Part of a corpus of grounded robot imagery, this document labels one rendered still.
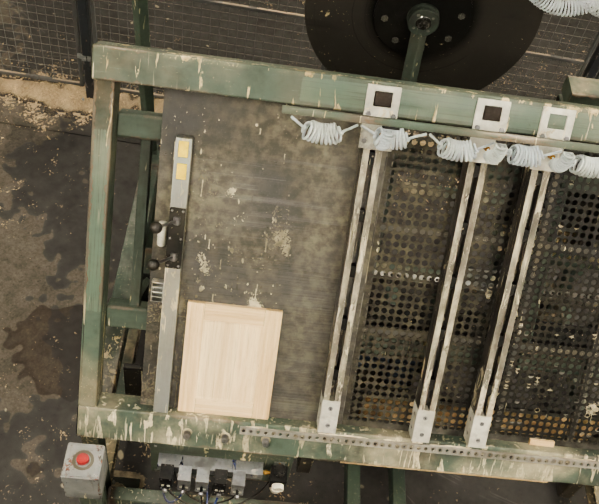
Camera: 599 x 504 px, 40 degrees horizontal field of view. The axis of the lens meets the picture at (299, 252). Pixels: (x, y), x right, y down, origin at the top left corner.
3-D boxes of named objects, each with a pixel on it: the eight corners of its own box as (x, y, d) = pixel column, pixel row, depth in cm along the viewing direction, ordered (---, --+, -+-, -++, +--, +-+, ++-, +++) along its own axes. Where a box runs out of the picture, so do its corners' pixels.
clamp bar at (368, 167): (310, 420, 286) (314, 460, 263) (364, 78, 247) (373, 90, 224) (339, 423, 286) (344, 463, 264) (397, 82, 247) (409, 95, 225)
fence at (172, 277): (154, 405, 282) (152, 411, 278) (177, 134, 251) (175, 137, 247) (169, 407, 282) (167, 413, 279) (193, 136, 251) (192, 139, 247)
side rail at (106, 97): (84, 389, 286) (77, 405, 276) (101, 71, 250) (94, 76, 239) (102, 391, 286) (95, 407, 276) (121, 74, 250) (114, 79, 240)
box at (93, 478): (65, 497, 272) (60, 476, 258) (73, 463, 279) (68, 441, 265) (101, 501, 273) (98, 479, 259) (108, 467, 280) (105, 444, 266)
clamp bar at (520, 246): (457, 435, 289) (473, 475, 267) (533, 100, 251) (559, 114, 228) (485, 438, 290) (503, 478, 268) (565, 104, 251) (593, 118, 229)
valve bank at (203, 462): (145, 507, 291) (143, 481, 273) (151, 469, 300) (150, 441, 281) (284, 520, 295) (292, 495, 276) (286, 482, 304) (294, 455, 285)
